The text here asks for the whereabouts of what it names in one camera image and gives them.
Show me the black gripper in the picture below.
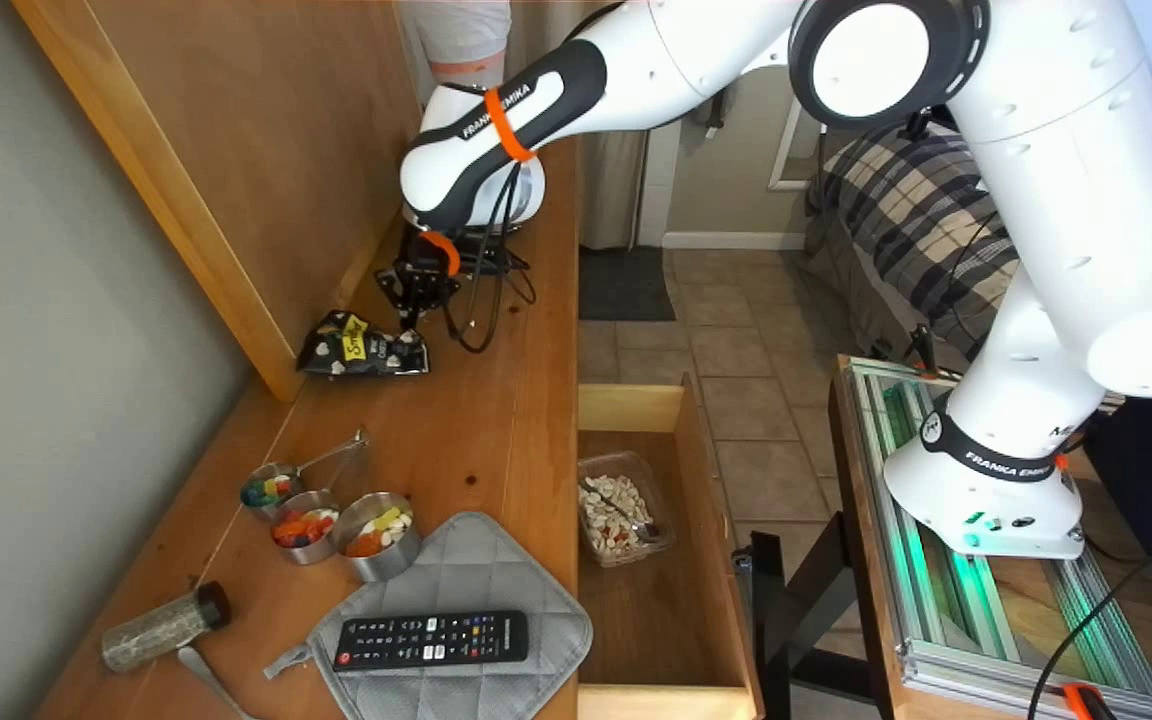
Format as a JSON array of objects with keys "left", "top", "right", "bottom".
[{"left": 373, "top": 228, "right": 509, "bottom": 341}]

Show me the black yellow chips pack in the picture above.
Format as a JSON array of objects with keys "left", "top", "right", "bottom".
[{"left": 292, "top": 302, "right": 436, "bottom": 384}]

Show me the patterned item in drawer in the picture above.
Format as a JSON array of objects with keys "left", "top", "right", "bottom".
[{"left": 577, "top": 453, "right": 675, "bottom": 570}]

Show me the open wooden drawer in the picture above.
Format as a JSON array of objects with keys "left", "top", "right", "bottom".
[{"left": 573, "top": 374, "right": 764, "bottom": 720}]

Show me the wooden pine dresser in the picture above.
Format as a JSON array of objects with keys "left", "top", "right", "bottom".
[{"left": 33, "top": 136, "right": 589, "bottom": 720}]

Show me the wooden framed board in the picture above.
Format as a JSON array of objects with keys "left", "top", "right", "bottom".
[{"left": 12, "top": 0, "right": 432, "bottom": 409}]

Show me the dark floor mat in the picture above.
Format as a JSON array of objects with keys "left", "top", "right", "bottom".
[{"left": 577, "top": 242, "right": 675, "bottom": 322}]

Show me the small metal measuring cup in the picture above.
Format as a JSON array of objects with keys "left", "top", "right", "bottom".
[{"left": 241, "top": 426, "right": 373, "bottom": 518}]

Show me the white bagged trash bin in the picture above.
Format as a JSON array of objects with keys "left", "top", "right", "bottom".
[{"left": 391, "top": 0, "right": 516, "bottom": 97}]

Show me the grey quilted pot holder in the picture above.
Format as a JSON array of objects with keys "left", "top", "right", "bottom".
[{"left": 262, "top": 513, "right": 595, "bottom": 720}]

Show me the black remote control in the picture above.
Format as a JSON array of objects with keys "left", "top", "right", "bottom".
[{"left": 333, "top": 607, "right": 533, "bottom": 675}]

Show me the plaid blanket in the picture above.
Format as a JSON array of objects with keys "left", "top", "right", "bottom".
[{"left": 808, "top": 124, "right": 1047, "bottom": 373}]

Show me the orange velcro strap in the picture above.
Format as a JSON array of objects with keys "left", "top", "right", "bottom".
[
  {"left": 482, "top": 85, "right": 538, "bottom": 167},
  {"left": 420, "top": 228, "right": 463, "bottom": 278}
]

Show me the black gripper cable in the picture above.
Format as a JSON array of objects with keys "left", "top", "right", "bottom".
[{"left": 444, "top": 153, "right": 540, "bottom": 358}]

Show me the metal utensil handle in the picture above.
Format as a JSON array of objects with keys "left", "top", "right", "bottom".
[{"left": 174, "top": 645, "right": 255, "bottom": 720}]

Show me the black metal frame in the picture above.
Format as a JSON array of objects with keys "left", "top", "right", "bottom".
[{"left": 731, "top": 513, "right": 901, "bottom": 720}]

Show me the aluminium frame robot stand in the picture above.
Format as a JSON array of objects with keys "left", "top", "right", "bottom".
[{"left": 828, "top": 353, "right": 1152, "bottom": 720}]

